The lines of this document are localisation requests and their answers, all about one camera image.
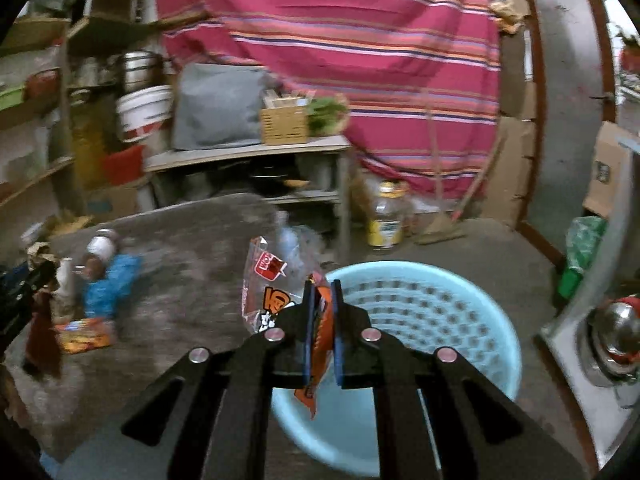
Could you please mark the green plastic bottle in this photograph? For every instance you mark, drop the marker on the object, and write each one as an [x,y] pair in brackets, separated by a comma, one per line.
[580,255]

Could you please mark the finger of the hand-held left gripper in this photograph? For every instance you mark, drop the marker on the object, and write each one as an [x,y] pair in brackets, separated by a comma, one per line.
[25,292]

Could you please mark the wooden shelf unit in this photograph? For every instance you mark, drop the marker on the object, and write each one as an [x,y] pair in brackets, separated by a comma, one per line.
[100,35]

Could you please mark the orange snack packet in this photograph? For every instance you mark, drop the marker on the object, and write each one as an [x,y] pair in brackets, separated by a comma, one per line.
[82,336]

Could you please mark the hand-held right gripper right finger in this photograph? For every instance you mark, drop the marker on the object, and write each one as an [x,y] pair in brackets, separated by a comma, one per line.
[338,335]

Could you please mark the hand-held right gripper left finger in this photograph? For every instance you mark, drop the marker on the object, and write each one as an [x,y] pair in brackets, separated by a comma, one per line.
[310,332]

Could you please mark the green tray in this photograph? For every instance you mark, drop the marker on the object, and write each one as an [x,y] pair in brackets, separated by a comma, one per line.
[11,97]

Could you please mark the yellow oil bottle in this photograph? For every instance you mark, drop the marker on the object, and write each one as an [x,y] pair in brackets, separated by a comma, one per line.
[89,152]

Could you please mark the blue plastic wrapper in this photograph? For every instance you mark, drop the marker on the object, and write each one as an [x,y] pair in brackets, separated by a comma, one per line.
[112,282]

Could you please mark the steel pot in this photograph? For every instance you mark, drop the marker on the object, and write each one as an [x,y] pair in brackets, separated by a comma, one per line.
[617,332]

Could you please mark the light blue plastic basket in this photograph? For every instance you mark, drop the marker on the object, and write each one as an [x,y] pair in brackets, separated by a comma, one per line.
[425,300]

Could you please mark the clear plastic bottle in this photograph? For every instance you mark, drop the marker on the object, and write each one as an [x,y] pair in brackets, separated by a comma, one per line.
[287,240]

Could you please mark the grey shelf table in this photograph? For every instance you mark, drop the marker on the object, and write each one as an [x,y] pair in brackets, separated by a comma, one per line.
[240,152]

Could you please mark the small cardboard box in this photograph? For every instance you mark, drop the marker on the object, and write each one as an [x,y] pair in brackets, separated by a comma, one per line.
[112,203]

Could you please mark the green leafy vegetables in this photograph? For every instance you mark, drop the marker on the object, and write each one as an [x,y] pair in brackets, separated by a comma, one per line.
[326,114]

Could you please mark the white paper scrap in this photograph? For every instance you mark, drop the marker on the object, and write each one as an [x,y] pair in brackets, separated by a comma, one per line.
[65,280]

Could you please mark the grey cushion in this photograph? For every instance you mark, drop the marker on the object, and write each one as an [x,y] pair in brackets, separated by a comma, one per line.
[220,105]

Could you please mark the metal pot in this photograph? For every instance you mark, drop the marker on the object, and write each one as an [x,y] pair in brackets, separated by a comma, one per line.
[140,70]

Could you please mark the printed cardboard box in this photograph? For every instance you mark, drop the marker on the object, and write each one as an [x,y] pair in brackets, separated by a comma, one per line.
[607,170]

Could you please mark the red plastic container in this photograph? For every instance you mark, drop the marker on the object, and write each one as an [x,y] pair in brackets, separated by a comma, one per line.
[122,165]

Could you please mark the dark red wrapper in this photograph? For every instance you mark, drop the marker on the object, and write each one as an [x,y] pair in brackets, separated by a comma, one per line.
[42,345]

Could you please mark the red striped cloth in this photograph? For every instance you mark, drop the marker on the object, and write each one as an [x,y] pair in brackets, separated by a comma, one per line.
[350,35]

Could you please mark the wicker box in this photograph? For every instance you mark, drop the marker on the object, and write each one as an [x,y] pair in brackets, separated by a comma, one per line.
[282,125]

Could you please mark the clear orange snack wrapper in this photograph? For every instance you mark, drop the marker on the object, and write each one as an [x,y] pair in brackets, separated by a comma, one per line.
[270,280]

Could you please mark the straw broom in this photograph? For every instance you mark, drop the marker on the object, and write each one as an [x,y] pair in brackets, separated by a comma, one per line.
[441,232]

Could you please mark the yellow-lidded plastic jar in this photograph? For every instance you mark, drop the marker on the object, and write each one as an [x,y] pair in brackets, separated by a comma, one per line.
[385,220]

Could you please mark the grey metal frame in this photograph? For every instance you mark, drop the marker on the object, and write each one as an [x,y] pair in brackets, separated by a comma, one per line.
[595,280]

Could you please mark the red bowl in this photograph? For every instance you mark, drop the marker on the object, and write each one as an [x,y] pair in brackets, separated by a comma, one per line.
[42,84]

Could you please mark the large brown cardboard box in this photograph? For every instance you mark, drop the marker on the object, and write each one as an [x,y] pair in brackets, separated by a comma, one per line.
[512,170]

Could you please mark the grey rug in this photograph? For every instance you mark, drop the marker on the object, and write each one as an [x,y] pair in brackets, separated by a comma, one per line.
[190,260]

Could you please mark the white plastic bucket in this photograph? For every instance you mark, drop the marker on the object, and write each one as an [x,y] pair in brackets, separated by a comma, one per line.
[145,112]

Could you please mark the black pan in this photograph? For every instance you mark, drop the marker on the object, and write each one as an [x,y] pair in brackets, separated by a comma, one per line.
[272,180]

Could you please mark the crumpled brown paper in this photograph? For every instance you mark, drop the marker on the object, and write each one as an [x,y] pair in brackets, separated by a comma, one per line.
[37,251]

